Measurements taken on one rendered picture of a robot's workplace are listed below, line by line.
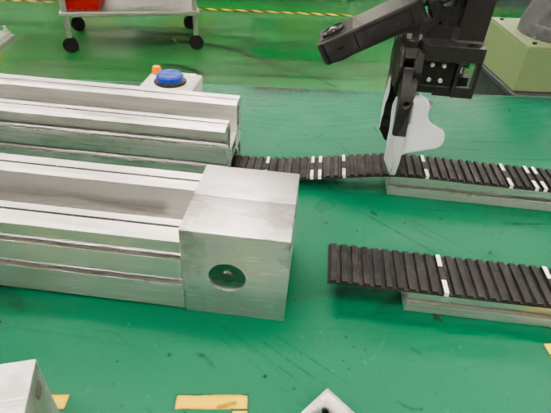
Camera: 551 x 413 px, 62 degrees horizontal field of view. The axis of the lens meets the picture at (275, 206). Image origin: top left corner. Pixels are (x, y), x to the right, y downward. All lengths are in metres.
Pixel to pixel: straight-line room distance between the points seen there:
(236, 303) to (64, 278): 0.16
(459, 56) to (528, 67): 0.50
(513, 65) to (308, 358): 0.77
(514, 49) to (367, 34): 0.56
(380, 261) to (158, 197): 0.22
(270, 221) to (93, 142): 0.29
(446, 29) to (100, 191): 0.38
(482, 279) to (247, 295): 0.22
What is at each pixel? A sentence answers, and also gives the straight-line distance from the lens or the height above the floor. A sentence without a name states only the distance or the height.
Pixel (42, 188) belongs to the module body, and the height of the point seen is 0.85.
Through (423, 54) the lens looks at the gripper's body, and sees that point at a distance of 0.51.
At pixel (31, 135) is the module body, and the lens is 0.63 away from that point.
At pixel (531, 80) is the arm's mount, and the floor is 0.80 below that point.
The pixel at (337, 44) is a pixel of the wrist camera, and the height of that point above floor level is 0.96.
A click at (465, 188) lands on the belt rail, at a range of 0.61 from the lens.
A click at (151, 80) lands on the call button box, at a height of 0.84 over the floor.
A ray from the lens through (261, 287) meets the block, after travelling 0.40.
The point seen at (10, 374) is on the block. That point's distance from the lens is 0.31.
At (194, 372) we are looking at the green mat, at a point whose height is 0.78.
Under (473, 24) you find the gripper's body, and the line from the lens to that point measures 0.53.
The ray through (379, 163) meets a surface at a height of 0.81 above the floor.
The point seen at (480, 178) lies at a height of 0.81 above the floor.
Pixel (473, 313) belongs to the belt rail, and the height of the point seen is 0.79.
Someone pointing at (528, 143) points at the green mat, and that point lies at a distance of 0.82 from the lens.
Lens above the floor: 1.11
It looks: 37 degrees down
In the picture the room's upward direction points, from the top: 4 degrees clockwise
